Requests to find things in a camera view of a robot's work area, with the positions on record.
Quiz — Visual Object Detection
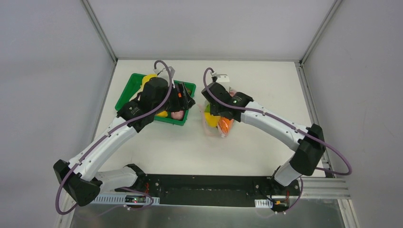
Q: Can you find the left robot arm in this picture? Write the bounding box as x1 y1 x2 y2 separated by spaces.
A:
53 77 195 207

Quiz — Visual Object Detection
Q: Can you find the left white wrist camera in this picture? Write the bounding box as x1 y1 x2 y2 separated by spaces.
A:
157 66 176 79

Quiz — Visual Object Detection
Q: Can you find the green plastic tray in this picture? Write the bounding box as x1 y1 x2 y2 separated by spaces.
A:
115 73 189 126

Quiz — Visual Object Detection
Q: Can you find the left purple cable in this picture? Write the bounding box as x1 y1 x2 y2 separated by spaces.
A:
55 59 174 216

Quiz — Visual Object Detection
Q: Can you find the aluminium frame rail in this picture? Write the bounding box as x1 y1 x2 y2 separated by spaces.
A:
80 0 118 64

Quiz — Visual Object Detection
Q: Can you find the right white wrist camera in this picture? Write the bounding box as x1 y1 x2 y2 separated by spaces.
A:
211 72 230 83

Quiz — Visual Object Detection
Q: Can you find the purple cable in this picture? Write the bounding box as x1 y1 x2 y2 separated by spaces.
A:
55 59 174 216
202 67 353 215

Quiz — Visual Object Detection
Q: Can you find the fake napa cabbage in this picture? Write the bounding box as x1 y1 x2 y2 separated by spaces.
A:
140 74 158 91

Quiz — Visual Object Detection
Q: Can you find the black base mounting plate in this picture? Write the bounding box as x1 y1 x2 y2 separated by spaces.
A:
116 174 300 208

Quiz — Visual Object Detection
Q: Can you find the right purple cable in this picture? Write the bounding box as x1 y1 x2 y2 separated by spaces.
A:
202 67 353 215

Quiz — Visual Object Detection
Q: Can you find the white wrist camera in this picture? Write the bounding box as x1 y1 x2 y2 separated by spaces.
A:
157 66 176 79
211 72 230 83

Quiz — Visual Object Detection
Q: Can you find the fake pink onion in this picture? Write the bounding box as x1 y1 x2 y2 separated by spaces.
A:
171 110 185 121

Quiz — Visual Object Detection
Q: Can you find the clear zip top bag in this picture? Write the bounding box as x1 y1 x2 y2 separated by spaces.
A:
198 100 234 138

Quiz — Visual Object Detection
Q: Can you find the fake yellow lemon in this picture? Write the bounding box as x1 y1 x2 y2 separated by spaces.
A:
156 111 169 118

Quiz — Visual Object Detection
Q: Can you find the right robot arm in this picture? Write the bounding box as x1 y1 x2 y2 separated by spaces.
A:
201 82 325 195

